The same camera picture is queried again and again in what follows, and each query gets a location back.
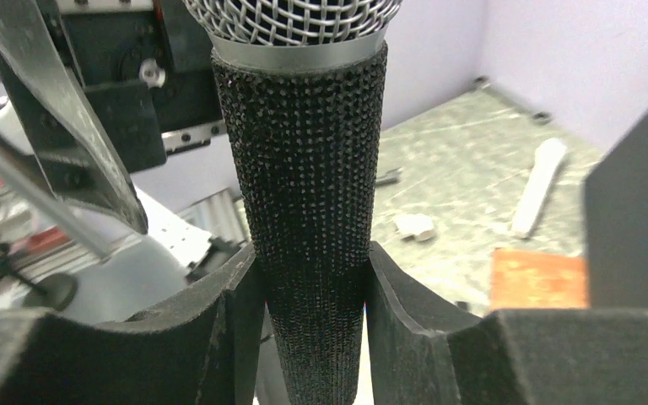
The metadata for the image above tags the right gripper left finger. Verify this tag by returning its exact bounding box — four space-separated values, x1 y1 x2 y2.
0 246 264 404

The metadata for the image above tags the black round-base mic stand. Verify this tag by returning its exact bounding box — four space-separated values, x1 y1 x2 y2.
0 179 82 313

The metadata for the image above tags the wooden board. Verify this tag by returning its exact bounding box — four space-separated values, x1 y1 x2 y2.
489 248 589 311

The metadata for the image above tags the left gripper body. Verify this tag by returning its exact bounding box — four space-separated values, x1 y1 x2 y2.
50 1 226 173

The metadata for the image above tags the silver wrench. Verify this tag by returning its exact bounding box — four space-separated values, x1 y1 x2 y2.
473 75 553 126

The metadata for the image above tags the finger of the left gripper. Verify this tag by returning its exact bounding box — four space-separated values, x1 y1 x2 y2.
0 1 148 235

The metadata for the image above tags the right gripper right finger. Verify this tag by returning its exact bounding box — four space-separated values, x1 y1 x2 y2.
366 243 648 404

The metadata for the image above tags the grey metal bar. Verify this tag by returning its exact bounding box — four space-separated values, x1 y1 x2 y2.
375 168 402 187

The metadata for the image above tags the white pvc elbow fitting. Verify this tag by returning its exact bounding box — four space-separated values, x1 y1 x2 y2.
393 213 436 242

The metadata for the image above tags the black sparkly microphone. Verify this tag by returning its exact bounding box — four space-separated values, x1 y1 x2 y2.
186 1 401 404

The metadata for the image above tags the white microphone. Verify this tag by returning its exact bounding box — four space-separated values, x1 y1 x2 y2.
510 138 567 240

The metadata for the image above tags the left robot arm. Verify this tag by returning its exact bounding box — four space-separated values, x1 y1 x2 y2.
0 1 246 323

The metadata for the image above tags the dark rack network switch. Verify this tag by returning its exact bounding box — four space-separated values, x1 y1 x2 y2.
584 112 648 308

